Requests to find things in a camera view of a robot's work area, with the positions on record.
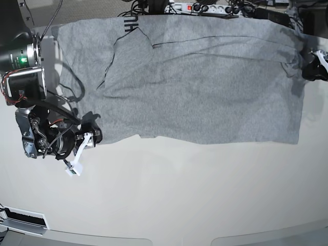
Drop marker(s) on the black power adapter brick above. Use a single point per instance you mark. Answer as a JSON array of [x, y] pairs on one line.
[[274, 16]]

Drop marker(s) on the grey t-shirt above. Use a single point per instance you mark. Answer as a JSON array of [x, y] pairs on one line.
[[204, 80]]

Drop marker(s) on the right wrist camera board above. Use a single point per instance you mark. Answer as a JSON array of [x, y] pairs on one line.
[[75, 169]]

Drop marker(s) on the table cable grommet slot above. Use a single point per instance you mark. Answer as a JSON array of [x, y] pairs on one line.
[[24, 221]]

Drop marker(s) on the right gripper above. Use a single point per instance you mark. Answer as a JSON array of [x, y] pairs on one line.
[[73, 137]]

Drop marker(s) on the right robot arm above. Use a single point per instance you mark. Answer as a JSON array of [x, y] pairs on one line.
[[46, 128]]

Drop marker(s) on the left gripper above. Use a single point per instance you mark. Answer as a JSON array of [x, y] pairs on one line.
[[316, 70]]

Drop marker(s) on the white power strip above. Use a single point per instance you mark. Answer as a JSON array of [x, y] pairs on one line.
[[233, 9]]

